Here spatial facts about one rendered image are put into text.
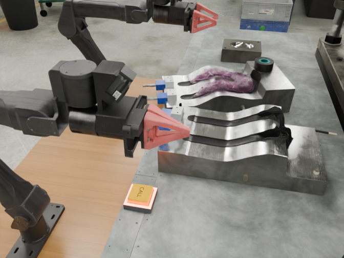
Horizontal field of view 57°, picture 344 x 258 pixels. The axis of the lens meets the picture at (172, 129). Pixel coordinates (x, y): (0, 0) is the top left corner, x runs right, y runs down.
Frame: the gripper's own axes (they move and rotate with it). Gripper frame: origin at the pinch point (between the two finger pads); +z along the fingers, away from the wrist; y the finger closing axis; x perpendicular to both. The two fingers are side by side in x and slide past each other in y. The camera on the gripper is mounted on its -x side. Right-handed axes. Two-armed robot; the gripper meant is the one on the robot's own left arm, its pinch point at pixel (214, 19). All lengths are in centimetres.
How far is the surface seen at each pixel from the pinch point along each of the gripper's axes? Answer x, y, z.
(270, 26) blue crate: 104, 313, 57
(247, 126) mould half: 27.7, -16.6, 15.2
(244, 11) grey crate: 87, 314, 22
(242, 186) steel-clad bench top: 39, -33, 16
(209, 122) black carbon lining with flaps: 31.1, -12.5, 2.7
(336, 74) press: 39, 54, 61
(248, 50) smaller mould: 32, 54, 16
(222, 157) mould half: 30.6, -30.2, 8.5
